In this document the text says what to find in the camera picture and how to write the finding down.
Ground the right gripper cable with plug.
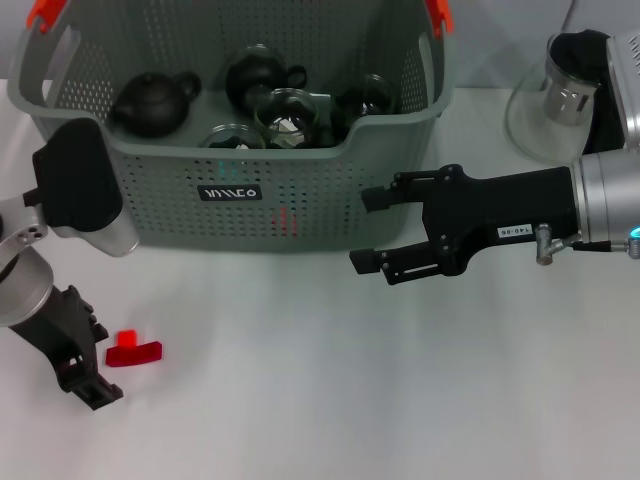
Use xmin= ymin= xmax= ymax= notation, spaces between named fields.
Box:
xmin=534 ymin=223 xmax=640 ymax=266

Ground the dark clay teapot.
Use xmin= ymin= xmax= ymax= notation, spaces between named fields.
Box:
xmin=108 ymin=70 xmax=203 ymax=139

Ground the red sloped toy brick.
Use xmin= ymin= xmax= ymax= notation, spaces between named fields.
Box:
xmin=272 ymin=205 xmax=301 ymax=237

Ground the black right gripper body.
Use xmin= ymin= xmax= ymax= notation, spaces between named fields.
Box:
xmin=422 ymin=164 xmax=582 ymax=278

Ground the grey perforated plastic storage bin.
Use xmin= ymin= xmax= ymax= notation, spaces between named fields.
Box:
xmin=7 ymin=0 xmax=457 ymax=253

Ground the orange bin handle clip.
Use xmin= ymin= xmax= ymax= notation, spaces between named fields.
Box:
xmin=427 ymin=0 xmax=456 ymax=39
xmin=27 ymin=0 xmax=69 ymax=29

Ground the dark red long toy brick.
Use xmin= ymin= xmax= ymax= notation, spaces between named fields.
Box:
xmin=104 ymin=340 xmax=164 ymax=370

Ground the glass pitcher with black handle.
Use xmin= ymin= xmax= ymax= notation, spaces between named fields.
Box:
xmin=504 ymin=29 xmax=626 ymax=164

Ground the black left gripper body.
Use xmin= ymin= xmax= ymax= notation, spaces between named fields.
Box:
xmin=9 ymin=284 xmax=109 ymax=396

